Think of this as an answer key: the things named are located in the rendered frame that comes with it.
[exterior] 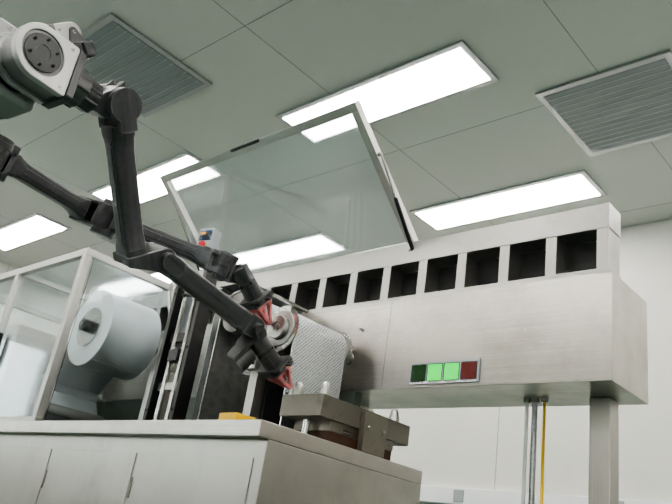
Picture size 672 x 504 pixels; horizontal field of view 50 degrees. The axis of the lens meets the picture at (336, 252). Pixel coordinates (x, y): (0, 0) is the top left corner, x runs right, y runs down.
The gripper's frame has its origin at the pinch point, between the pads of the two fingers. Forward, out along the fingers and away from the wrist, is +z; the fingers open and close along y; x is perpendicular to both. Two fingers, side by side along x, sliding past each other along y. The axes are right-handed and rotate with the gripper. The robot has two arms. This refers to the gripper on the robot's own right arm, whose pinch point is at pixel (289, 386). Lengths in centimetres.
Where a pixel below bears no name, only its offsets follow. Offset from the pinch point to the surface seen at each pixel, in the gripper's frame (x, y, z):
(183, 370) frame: -5.8, -33.0, -14.2
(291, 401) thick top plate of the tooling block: -8.1, 8.0, -1.8
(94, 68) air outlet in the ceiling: 138, -170, -103
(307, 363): 10.3, 0.2, 0.4
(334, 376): 16.3, 0.2, 11.6
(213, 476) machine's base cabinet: -40.7, 9.2, -9.0
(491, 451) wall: 162, -88, 211
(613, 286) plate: 44, 84, 11
